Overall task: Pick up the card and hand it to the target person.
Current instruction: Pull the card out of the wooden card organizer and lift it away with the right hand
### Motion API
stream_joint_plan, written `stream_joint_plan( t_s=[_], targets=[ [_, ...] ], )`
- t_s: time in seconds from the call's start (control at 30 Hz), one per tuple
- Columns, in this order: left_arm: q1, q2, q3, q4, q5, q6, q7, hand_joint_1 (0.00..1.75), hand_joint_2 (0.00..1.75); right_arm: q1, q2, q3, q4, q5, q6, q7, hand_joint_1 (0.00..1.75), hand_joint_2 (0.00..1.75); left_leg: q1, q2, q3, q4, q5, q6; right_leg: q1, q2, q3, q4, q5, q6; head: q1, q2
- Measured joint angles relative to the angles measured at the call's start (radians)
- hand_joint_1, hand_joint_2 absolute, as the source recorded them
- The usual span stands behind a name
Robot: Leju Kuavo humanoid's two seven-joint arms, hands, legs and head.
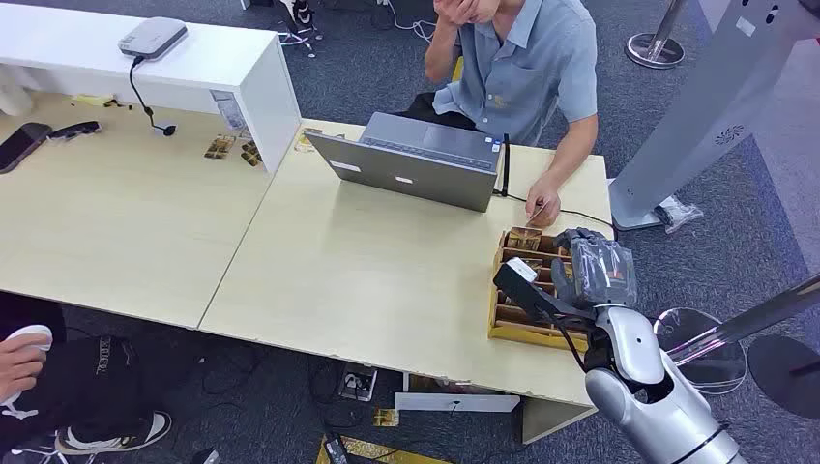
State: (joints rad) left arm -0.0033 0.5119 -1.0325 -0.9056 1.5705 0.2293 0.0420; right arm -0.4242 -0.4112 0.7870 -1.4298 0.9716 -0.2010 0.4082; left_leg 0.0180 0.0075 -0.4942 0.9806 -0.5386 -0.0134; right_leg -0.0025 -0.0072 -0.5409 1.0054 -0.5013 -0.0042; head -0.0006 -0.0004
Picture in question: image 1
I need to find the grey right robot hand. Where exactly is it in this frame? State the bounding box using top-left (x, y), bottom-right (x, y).
top-left (549, 227), bottom-right (639, 310)

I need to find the person's hand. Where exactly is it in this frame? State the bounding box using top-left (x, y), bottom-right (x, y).
top-left (524, 175), bottom-right (564, 229)
top-left (0, 333), bottom-right (52, 402)

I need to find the wooden card holder box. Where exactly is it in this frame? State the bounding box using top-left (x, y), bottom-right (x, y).
top-left (487, 226), bottom-right (591, 354)

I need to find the person in black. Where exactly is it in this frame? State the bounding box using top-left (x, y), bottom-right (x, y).
top-left (0, 291), bottom-right (193, 464)

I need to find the clear plastic bag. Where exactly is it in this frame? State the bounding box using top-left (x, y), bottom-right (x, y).
top-left (652, 194), bottom-right (705, 236)

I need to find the clear round stanchion base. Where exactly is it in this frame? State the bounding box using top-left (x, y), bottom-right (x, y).
top-left (652, 306), bottom-right (748, 395)

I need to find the chrome stanchion pole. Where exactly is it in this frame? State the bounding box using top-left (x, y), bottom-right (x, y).
top-left (665, 273), bottom-right (820, 367)

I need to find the grey kiosk stand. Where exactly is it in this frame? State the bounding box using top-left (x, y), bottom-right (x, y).
top-left (607, 0), bottom-right (820, 232)

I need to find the white desk drawer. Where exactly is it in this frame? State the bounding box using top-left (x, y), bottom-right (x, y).
top-left (393, 391), bottom-right (522, 415)

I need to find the black round base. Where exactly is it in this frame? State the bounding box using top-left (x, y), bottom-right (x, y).
top-left (747, 333), bottom-right (820, 421)

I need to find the grey laptop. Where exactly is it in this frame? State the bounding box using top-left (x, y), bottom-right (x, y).
top-left (303, 111), bottom-right (505, 214)

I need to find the chrome stanchion base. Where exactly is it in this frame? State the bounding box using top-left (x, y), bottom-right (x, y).
top-left (624, 0), bottom-right (687, 71)

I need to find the grey power strip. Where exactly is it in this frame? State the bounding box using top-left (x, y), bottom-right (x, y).
top-left (337, 363), bottom-right (378, 404)

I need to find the yellow floor tape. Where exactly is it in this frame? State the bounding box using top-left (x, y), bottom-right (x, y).
top-left (314, 436), bottom-right (453, 464)

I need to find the black power adapter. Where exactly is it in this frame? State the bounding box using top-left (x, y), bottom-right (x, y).
top-left (322, 431), bottom-right (351, 464)

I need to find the paper label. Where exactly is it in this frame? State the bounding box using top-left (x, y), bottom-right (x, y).
top-left (209, 88), bottom-right (249, 133)

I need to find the white desk shelf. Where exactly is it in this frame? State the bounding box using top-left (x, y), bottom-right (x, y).
top-left (0, 2), bottom-right (303, 175)

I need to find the black white shoe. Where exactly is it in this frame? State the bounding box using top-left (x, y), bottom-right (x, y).
top-left (53, 410), bottom-right (173, 458)

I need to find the black flat device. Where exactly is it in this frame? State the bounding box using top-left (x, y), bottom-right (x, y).
top-left (46, 120), bottom-right (103, 143)

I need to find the white handheld controller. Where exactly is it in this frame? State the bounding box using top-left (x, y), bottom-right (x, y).
top-left (0, 324), bottom-right (54, 409)

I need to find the black phone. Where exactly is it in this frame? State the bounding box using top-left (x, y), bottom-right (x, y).
top-left (0, 122), bottom-right (54, 175)

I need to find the thin black cable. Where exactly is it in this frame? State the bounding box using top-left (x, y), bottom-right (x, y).
top-left (491, 188), bottom-right (616, 232)

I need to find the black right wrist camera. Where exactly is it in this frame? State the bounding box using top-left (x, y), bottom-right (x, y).
top-left (492, 257), bottom-right (599, 325)

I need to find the black strap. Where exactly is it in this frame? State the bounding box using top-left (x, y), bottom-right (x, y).
top-left (500, 132), bottom-right (513, 198)

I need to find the white cable bundle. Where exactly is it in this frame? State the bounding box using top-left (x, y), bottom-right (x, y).
top-left (383, 0), bottom-right (438, 44)

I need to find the black router cable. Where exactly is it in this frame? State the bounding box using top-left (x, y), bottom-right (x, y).
top-left (128, 55), bottom-right (178, 138)

